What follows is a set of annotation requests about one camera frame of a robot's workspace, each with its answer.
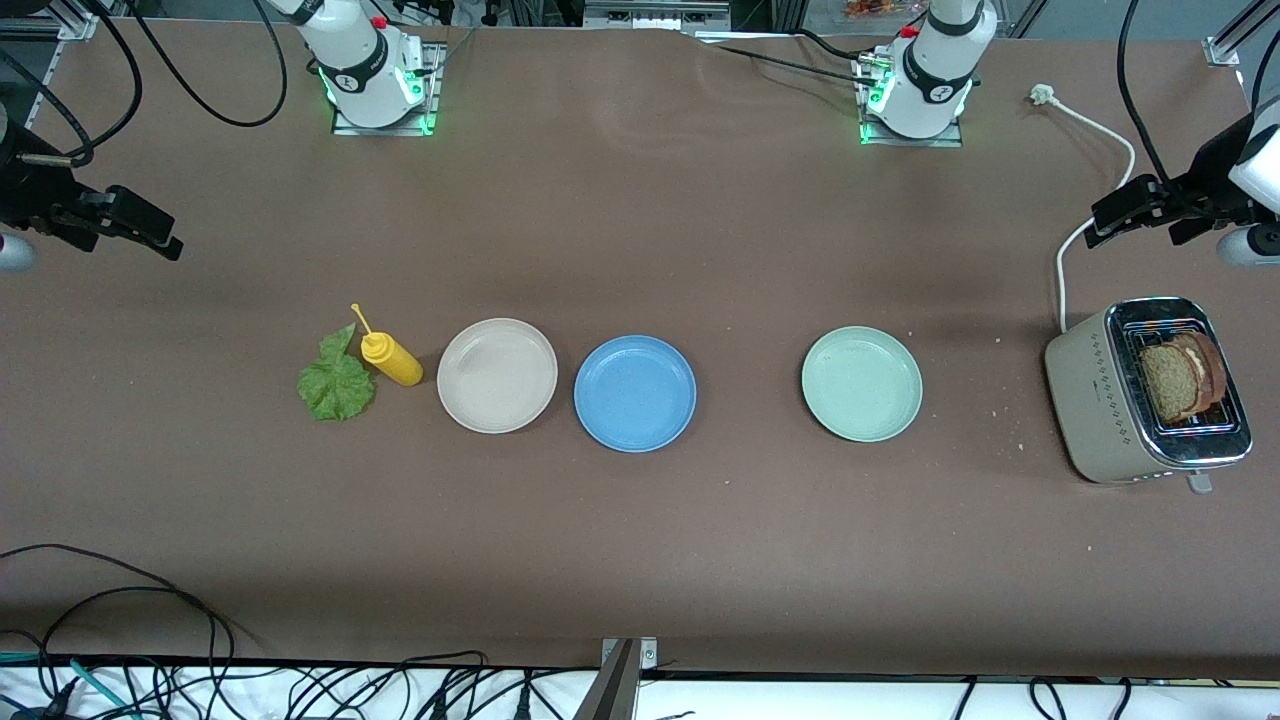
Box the blue round plate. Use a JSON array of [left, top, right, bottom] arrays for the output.
[[573, 334, 698, 453]]

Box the silver corner bracket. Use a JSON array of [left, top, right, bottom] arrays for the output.
[[600, 637, 659, 669]]

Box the teal cable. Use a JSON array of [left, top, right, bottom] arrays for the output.
[[0, 650, 143, 720]]

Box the black looped floor cable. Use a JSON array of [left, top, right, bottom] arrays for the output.
[[0, 544, 237, 720]]

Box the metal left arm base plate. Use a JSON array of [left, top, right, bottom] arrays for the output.
[[855, 55, 966, 149]]

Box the beige chrome toaster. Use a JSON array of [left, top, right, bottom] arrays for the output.
[[1044, 296, 1254, 495]]

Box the beige round plate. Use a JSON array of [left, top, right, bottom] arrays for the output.
[[437, 318, 559, 435]]

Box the yellow mustard squeeze bottle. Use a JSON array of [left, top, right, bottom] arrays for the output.
[[350, 303, 424, 388]]

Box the mint green round plate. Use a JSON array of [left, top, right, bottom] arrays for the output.
[[801, 326, 924, 443]]

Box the black base power cable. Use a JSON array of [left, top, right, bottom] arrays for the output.
[[690, 28, 883, 91]]

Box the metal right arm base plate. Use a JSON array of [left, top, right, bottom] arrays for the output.
[[332, 42, 447, 137]]

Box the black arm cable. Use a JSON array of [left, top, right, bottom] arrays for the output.
[[0, 0, 291, 167], [1116, 0, 1280, 191]]

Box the square brown bread slice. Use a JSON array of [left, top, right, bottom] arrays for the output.
[[1140, 343, 1203, 423]]

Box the rounded brown bread slice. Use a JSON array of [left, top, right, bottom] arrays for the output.
[[1175, 332, 1229, 409]]

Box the green lettuce leaf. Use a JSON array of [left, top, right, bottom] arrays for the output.
[[296, 322, 378, 423]]

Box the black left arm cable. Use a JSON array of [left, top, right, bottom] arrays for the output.
[[1116, 0, 1280, 191]]

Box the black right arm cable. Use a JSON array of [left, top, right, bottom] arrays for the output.
[[0, 0, 291, 167]]

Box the grey metal box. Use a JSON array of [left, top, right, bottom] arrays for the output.
[[583, 0, 731, 31]]

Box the grey aluminium profile post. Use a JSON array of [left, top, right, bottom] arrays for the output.
[[573, 640, 641, 720]]

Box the white toaster power cord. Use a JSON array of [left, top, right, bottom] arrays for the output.
[[1030, 84, 1138, 333]]

